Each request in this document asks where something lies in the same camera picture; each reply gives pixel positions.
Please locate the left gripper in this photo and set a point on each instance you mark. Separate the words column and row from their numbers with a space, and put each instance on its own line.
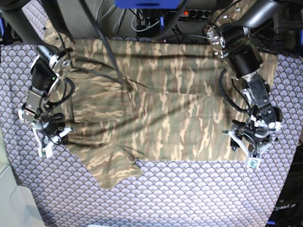
column 252, row 137

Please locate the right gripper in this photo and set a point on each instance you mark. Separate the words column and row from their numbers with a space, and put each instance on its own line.
column 49, row 134

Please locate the camouflage T-shirt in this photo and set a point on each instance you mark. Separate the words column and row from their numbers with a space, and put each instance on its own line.
column 171, row 108

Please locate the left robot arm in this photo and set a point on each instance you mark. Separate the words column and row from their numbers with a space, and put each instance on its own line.
column 228, row 33

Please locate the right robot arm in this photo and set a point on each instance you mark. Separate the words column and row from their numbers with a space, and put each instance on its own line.
column 48, row 89

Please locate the black OpenArm box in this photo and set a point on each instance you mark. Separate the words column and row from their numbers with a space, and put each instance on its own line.
column 288, row 211

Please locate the white plastic bin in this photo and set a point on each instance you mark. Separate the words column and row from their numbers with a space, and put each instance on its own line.
column 17, row 205

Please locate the purple fan-pattern tablecloth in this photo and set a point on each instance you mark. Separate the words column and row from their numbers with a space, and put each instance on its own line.
column 167, row 194

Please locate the blue clamp left edge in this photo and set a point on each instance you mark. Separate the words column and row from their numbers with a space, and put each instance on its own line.
column 2, row 30

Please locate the blue clamp edge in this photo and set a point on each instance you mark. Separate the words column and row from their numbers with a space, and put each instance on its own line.
column 2, row 30
column 299, row 39

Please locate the blue clamp right edge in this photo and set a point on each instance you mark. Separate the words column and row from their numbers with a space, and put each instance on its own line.
column 299, row 39

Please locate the black power strip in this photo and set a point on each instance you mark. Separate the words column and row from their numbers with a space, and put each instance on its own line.
column 196, row 14

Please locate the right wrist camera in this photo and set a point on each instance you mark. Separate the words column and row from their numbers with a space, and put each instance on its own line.
column 45, row 151

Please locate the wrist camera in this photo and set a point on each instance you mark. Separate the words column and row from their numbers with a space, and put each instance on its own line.
column 253, row 162
column 45, row 151

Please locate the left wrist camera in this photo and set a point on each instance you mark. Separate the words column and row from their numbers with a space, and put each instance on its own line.
column 253, row 162

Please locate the blue mount plate top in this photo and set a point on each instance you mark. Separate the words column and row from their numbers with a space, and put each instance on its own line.
column 147, row 4

